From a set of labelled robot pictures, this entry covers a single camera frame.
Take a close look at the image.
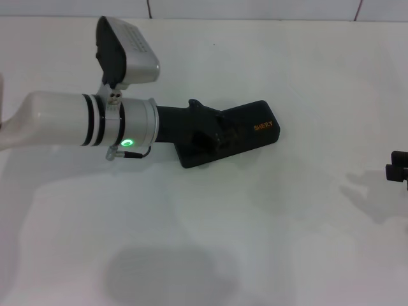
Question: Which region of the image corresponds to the black glasses case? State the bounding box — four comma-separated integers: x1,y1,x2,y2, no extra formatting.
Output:
173,99,282,169

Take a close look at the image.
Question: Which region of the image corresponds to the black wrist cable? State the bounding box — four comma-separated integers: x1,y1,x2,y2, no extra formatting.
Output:
104,145,152,161

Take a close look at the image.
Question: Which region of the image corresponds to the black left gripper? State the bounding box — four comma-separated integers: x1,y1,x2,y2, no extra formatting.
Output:
154,98,244,154

